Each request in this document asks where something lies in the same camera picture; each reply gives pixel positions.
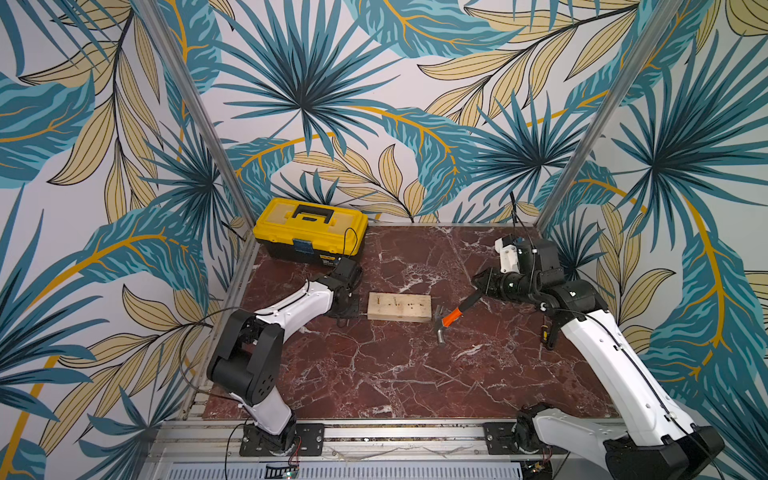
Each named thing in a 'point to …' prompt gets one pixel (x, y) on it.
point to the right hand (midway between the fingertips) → (475, 278)
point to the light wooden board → (400, 307)
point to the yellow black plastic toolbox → (310, 231)
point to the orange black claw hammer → (453, 315)
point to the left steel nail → (378, 300)
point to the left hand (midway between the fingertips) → (346, 314)
